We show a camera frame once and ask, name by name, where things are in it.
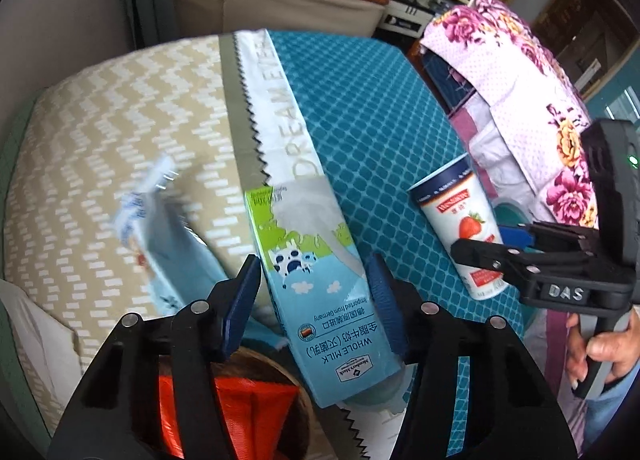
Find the beige zigzag mattress cover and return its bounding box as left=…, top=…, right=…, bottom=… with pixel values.
left=2, top=34, right=251, bottom=433

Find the blue milk carton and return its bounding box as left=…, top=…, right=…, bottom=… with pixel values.
left=245, top=185, right=403, bottom=409

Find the pink floral quilt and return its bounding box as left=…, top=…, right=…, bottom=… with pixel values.
left=419, top=0, right=601, bottom=446

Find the teal trash bin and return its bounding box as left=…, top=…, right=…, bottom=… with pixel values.
left=492, top=200, right=531, bottom=228

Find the red plastic bag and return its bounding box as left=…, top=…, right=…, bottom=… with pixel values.
left=159, top=375, right=298, bottom=460

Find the blue white snack packet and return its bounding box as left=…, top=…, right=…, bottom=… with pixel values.
left=114, top=157, right=226, bottom=315

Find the white media player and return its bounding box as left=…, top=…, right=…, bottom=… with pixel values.
left=376, top=0, right=432, bottom=38

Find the green quilted mattress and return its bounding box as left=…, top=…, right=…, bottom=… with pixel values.
left=0, top=94, right=56, bottom=436

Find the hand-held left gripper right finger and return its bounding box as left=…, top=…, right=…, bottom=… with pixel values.
left=364, top=254, right=578, bottom=460

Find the wicker basket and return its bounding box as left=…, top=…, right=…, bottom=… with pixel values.
left=150, top=347, right=316, bottom=460

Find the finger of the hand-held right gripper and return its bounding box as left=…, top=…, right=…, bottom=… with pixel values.
left=450, top=239, right=545, bottom=291
left=496, top=221, right=601, bottom=253

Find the white yogurt cup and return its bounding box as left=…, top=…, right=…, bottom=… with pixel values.
left=409, top=154, right=511, bottom=301

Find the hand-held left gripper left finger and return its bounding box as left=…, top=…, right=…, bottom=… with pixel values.
left=47, top=254, right=263, bottom=460

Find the teal diamond pattern mat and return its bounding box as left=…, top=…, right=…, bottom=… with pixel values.
left=220, top=30, right=526, bottom=451

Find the person's right hand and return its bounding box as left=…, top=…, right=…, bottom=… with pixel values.
left=565, top=307, right=640, bottom=389

